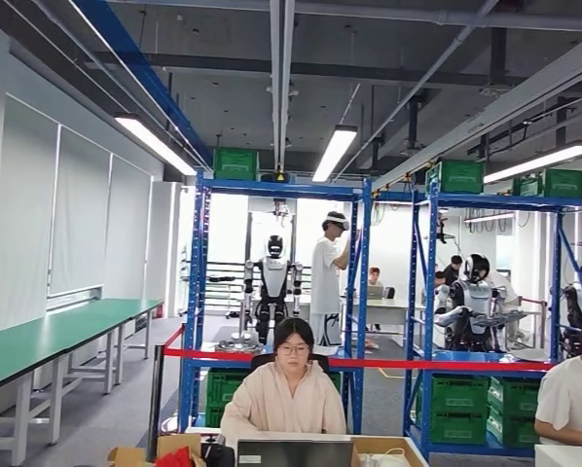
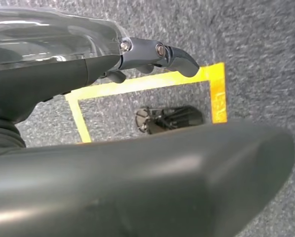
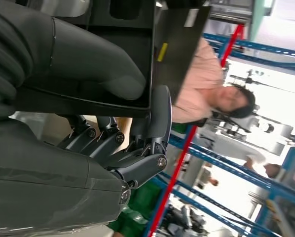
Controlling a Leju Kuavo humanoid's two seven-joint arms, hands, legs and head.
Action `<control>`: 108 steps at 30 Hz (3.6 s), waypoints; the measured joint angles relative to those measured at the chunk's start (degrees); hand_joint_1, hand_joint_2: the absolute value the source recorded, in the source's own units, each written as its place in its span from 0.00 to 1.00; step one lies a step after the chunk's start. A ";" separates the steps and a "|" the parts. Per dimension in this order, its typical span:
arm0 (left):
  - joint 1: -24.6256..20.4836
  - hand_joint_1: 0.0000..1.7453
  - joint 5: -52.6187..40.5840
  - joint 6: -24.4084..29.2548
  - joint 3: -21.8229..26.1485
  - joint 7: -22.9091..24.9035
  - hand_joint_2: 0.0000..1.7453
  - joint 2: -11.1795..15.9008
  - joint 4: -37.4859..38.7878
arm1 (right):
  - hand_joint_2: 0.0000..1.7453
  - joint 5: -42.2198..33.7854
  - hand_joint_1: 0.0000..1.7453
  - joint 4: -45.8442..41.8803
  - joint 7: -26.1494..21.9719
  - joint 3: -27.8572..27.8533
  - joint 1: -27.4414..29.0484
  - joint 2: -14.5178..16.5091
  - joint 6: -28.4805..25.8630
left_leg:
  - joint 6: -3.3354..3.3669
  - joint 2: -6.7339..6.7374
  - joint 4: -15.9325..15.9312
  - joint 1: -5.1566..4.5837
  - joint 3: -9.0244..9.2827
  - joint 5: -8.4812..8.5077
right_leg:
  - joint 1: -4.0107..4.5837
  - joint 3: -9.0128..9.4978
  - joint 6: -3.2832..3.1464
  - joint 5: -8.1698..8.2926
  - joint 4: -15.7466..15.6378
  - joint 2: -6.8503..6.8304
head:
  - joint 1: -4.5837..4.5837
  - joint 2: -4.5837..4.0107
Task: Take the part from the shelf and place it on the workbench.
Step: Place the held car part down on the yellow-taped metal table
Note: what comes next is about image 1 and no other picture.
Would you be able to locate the white flat packet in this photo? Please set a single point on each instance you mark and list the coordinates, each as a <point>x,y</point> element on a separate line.
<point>383,459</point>

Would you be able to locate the green top long workbench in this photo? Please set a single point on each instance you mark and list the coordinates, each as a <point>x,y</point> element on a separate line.
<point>42,338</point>

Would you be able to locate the black hoist trolley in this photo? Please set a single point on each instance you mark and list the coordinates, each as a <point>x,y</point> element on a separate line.
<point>281,176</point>

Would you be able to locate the blue ceiling beam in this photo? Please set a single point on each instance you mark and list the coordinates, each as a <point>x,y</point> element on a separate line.
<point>140,71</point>

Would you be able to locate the small grey laptop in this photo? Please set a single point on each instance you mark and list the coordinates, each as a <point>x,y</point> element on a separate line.
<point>374,292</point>

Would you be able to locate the red cloth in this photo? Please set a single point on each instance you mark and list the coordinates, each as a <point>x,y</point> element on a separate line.
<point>174,459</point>

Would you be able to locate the white office desk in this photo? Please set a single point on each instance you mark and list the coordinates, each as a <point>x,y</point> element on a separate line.
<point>383,309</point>

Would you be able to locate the dark open laptop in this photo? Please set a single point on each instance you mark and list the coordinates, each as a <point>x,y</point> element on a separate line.
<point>296,454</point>

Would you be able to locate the short red barrier belt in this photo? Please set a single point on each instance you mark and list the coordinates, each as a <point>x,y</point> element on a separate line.
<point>174,336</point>

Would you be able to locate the shallow open cardboard box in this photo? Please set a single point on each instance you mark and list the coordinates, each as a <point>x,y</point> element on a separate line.
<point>368,443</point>

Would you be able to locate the blue steel shelf rack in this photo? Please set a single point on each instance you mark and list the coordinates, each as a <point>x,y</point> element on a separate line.
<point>193,290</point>
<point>429,290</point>

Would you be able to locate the white black humanoid robot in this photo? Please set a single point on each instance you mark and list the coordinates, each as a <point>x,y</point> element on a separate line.
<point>274,277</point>
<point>471,303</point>

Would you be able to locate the person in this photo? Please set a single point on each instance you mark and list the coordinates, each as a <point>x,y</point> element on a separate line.
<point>281,399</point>
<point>374,276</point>
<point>452,271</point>
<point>505,290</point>
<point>568,393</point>
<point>324,283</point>

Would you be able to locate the ceiling light strip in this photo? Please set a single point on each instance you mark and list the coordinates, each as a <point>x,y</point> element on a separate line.
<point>155,145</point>
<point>539,161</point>
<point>334,154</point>

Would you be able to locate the grey double ceiling rail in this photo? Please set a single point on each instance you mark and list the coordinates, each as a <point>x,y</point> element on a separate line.
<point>281,84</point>

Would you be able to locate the grey stanchion post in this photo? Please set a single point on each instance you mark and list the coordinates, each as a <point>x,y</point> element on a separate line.
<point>155,406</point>

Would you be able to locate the rack light strip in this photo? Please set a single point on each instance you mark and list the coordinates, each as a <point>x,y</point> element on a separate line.
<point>487,218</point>

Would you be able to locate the grey window rail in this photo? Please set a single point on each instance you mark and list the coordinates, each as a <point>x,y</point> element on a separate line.
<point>74,298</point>

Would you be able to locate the dark humanoid robot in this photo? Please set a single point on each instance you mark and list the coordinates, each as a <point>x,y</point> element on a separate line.
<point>573,309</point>

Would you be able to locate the long red barrier belt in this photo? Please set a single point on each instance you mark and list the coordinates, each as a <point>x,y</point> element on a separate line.
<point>417,364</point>

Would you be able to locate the white desk with steel top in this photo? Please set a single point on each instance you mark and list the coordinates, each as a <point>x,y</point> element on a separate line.
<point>198,430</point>

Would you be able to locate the dark window railing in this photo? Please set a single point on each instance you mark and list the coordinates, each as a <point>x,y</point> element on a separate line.
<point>223,277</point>

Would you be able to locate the white roller blind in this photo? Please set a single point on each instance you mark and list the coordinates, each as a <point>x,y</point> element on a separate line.
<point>125,225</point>
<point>23,213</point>
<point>79,213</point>

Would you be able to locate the green plastic crate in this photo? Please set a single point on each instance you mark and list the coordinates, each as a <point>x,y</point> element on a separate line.
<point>566,183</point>
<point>459,427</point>
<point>459,393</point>
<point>527,187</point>
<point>235,164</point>
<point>515,394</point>
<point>213,417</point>
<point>225,387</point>
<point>512,428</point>
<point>459,177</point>

